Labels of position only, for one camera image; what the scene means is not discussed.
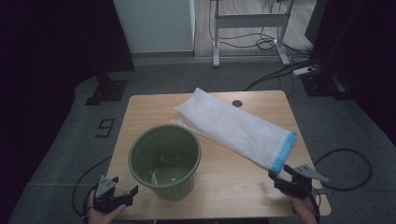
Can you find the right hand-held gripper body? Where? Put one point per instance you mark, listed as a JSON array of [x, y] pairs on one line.
[[300, 186]]

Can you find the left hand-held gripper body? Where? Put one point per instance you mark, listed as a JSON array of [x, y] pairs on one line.
[[104, 188]]

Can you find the green plastic trash bin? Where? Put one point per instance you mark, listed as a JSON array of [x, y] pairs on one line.
[[141, 155]]

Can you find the white trash bag blue band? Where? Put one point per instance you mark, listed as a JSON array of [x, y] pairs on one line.
[[230, 127]]

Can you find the person's right hand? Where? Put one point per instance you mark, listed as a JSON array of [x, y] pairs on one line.
[[305, 210]]

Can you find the person's left hand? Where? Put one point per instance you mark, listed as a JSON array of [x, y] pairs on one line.
[[101, 217]]

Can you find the grey tape piece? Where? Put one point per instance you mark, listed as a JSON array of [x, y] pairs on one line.
[[326, 190]]

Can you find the black stand base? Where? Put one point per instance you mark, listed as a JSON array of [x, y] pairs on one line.
[[320, 85], [107, 90]]

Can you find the white power strip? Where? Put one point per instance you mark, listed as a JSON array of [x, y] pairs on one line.
[[303, 71]]

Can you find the dark curtain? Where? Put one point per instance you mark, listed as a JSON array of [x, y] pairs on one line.
[[46, 62], [358, 46]]

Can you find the white cabinet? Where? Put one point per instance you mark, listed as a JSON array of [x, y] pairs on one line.
[[155, 25]]

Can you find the grey metal desk frame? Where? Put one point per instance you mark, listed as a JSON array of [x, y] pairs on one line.
[[249, 20]]

